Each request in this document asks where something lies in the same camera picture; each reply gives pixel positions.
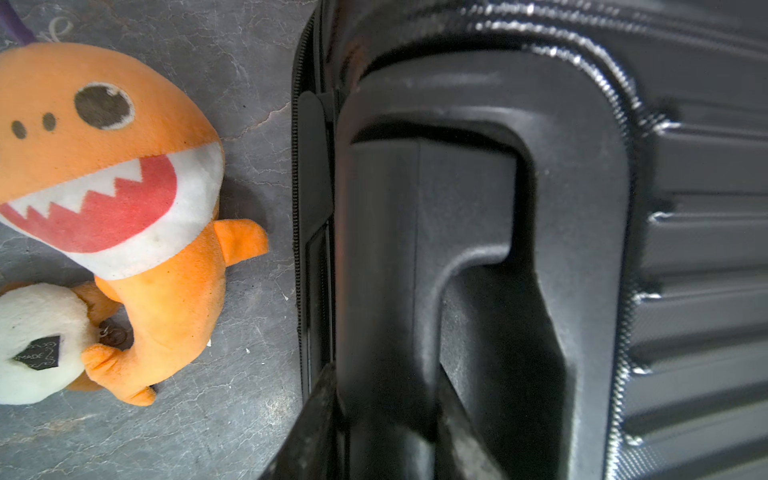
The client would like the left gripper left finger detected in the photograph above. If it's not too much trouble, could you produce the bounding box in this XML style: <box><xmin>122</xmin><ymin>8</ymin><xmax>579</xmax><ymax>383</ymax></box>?
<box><xmin>259</xmin><ymin>363</ymin><xmax>339</xmax><ymax>480</ymax></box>

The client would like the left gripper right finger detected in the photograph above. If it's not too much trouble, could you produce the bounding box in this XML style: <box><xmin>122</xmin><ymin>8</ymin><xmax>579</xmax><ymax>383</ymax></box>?
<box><xmin>435</xmin><ymin>369</ymin><xmax>508</xmax><ymax>480</ymax></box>

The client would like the black hard-shell suitcase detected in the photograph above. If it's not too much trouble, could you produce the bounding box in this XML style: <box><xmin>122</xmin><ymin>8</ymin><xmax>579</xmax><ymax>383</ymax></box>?
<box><xmin>291</xmin><ymin>1</ymin><xmax>767</xmax><ymax>479</ymax></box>

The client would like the orange shark plush toy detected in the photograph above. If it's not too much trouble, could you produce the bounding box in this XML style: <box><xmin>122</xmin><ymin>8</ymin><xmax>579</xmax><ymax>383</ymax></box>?
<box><xmin>1</xmin><ymin>42</ymin><xmax>269</xmax><ymax>406</ymax></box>

